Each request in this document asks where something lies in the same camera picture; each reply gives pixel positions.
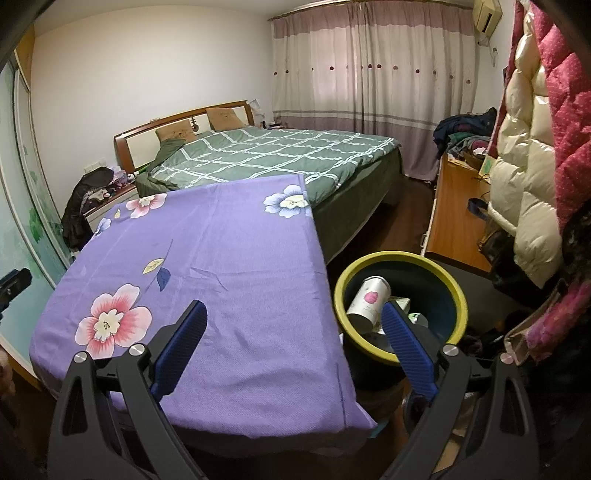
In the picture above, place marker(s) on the green checked blanket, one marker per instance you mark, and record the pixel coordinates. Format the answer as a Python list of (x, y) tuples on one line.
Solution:
[(277, 157)]

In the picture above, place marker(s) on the wooden bed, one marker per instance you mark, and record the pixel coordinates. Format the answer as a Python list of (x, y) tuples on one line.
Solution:
[(138, 147)]

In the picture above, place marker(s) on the beige air conditioner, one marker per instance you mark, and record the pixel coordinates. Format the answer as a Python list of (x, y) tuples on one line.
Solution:
[(487, 16)]

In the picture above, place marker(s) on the pink striped curtain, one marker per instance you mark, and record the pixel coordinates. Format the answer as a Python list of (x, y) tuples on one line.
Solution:
[(369, 83)]

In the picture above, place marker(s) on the mixed clothes heap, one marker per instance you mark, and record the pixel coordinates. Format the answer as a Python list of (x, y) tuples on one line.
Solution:
[(461, 134)]

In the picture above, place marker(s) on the dark clothes pile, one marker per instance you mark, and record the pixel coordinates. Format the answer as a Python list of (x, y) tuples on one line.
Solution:
[(78, 212)]

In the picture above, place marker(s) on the wooden sideboard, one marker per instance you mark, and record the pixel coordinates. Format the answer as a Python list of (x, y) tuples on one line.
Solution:
[(455, 221)]

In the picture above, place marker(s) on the purple floral cloth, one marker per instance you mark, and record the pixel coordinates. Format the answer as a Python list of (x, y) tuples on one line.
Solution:
[(231, 277)]

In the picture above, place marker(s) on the white bedside cabinet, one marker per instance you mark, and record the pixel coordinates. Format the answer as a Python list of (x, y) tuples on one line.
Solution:
[(108, 207)]

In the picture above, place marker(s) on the yellow rimmed dark bin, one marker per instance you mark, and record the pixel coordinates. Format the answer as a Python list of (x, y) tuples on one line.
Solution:
[(415, 281)]

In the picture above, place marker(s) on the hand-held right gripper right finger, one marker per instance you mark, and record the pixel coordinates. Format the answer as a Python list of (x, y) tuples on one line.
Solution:
[(411, 346)]

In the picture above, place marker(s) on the sliding wardrobe door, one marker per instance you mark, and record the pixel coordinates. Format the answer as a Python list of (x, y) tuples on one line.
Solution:
[(27, 207)]

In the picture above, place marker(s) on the dotted paper cup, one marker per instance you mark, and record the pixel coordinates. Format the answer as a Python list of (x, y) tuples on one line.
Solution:
[(367, 304)]

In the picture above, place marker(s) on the brown pillow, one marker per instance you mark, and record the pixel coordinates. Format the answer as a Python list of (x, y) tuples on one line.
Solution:
[(175, 134), (225, 118)]

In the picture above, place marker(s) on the pink floral garment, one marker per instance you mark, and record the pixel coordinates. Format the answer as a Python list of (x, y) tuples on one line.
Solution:
[(554, 323)]

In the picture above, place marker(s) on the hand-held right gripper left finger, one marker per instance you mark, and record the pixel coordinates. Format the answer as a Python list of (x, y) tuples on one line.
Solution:
[(180, 350)]

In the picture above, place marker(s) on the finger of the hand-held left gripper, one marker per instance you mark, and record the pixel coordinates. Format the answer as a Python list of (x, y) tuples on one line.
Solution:
[(14, 288)]

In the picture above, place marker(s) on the cream down jacket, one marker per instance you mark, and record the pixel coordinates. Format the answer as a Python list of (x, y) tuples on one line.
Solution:
[(526, 184)]

